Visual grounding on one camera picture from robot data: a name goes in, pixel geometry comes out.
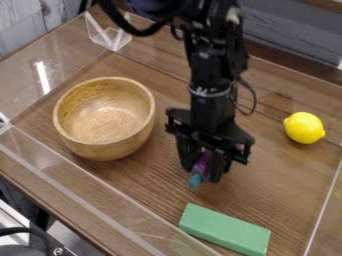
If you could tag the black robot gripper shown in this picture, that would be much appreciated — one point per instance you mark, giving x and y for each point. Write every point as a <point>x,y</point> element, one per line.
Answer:
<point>207,126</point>

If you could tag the purple toy eggplant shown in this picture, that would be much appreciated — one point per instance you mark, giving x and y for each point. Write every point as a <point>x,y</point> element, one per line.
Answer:
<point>199,170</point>

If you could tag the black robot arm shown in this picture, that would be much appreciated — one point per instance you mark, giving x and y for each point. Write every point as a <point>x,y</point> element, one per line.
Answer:
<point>208,25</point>

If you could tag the brown wooden bowl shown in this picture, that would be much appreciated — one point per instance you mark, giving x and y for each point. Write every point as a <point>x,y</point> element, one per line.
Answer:
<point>104,117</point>

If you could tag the green rectangular block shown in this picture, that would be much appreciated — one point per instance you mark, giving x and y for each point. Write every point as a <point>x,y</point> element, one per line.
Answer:
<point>224,230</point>

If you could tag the yellow toy lemon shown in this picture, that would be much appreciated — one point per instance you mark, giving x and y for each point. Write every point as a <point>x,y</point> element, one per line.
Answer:
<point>303,127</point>

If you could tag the clear acrylic tray wall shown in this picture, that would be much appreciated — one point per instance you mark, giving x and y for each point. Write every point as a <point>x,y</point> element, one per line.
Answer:
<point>116,224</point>

